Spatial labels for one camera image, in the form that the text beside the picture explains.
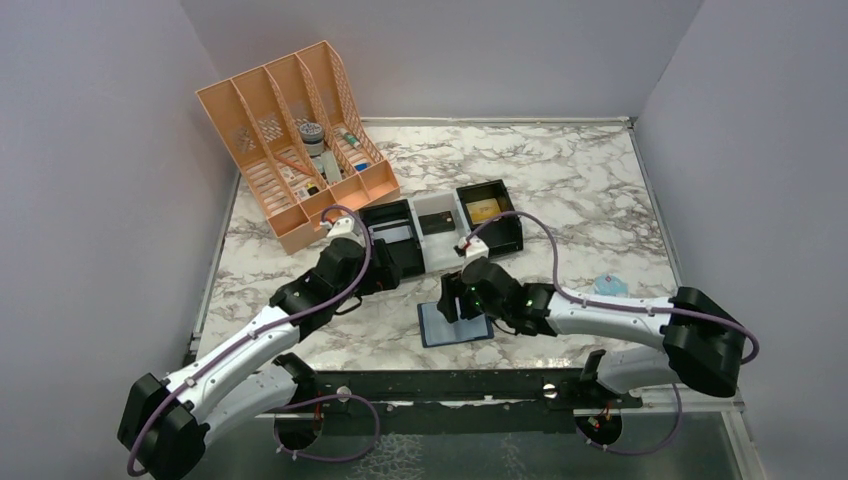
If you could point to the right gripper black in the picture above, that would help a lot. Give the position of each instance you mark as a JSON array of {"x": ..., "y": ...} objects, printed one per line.
[{"x": 460, "y": 294}]

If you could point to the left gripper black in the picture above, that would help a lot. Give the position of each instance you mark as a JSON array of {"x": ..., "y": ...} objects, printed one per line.
[{"x": 387, "y": 266}]

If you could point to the blue leather card holder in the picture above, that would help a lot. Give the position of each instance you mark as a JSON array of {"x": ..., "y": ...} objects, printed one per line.
[{"x": 436, "y": 331}]

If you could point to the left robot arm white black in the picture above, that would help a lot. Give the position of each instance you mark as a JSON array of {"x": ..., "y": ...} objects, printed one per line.
[{"x": 168, "y": 423}]

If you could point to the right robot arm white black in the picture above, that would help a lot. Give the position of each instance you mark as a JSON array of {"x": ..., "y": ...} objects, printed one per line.
[{"x": 687, "y": 338}]

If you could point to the silver credit card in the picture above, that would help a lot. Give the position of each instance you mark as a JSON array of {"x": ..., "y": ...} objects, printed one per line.
[{"x": 391, "y": 233}]

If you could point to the black credit card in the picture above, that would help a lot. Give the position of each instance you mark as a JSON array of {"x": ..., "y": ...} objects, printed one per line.
[{"x": 436, "y": 223}]

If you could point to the gold credit card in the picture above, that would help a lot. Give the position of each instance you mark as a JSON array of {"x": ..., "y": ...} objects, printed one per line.
[{"x": 482, "y": 210}]

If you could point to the left black plastic bin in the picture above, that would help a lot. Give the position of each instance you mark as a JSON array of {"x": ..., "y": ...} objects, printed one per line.
[{"x": 393, "y": 223}]

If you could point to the black plastic bin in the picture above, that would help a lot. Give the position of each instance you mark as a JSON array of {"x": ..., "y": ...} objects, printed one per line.
[
  {"x": 393, "y": 223},
  {"x": 503, "y": 236}
]

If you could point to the white plastic bin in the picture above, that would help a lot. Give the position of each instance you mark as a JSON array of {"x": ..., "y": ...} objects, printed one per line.
[{"x": 438, "y": 250}]

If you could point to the right black plastic bin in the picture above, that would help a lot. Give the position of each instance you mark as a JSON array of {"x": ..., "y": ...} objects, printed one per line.
[{"x": 503, "y": 236}]

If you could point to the orange pencil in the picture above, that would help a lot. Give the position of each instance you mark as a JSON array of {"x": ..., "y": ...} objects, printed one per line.
[{"x": 294, "y": 164}]

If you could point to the green white marker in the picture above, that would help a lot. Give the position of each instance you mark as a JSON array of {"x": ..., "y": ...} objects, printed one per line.
[{"x": 349, "y": 138}]

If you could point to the grey round tape roll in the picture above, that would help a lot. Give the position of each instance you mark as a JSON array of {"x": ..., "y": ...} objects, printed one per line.
[{"x": 313, "y": 137}]

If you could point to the orange plastic file organizer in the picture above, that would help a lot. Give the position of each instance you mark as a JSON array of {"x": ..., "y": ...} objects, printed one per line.
[{"x": 256, "y": 114}]

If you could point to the clear blue plastic case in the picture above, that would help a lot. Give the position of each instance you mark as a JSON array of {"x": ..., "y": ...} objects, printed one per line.
[{"x": 610, "y": 285}]

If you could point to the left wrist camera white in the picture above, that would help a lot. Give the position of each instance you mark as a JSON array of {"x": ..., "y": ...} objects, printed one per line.
[{"x": 345, "y": 227}]

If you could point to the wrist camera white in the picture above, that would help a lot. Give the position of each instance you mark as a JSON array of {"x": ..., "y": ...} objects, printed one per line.
[
  {"x": 471, "y": 249},
  {"x": 345, "y": 227}
]

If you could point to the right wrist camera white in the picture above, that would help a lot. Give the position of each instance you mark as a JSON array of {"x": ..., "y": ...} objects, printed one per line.
[{"x": 471, "y": 249}]

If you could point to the black metal base rail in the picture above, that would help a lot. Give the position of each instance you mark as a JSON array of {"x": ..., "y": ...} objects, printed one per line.
[{"x": 358, "y": 403}]

